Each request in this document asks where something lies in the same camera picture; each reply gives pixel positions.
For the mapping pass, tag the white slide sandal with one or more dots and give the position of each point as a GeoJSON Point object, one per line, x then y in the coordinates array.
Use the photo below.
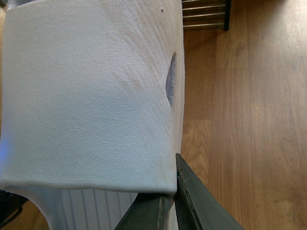
{"type": "Point", "coordinates": [92, 106]}

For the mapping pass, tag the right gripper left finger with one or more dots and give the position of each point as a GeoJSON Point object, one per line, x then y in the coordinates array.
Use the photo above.
{"type": "Point", "coordinates": [147, 212]}

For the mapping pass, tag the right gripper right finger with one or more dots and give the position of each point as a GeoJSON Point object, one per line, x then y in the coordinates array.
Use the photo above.
{"type": "Point", "coordinates": [196, 208]}

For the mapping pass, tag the black metal shoe rack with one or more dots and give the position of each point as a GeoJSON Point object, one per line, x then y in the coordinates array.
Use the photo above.
{"type": "Point", "coordinates": [206, 14]}

